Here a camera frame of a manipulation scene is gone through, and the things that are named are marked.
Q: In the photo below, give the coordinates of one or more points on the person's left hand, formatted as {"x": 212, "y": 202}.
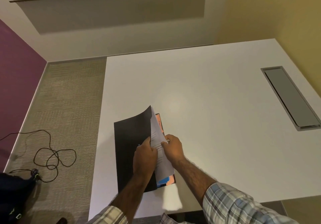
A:
{"x": 144, "y": 161}

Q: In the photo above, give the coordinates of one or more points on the person's right hand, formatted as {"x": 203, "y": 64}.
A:
{"x": 174, "y": 148}

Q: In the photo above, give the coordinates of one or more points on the white text paper sheet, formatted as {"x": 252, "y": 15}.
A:
{"x": 164, "y": 167}

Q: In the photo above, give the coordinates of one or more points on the black expanding folder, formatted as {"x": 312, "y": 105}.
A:
{"x": 128, "y": 143}

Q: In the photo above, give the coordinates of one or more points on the person's right forearm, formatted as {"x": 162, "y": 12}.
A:
{"x": 195, "y": 178}

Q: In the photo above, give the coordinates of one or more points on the person's left forearm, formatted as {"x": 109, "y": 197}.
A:
{"x": 130, "y": 196}

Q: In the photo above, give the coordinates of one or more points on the plaid shirt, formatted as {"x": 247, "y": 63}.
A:
{"x": 238, "y": 206}

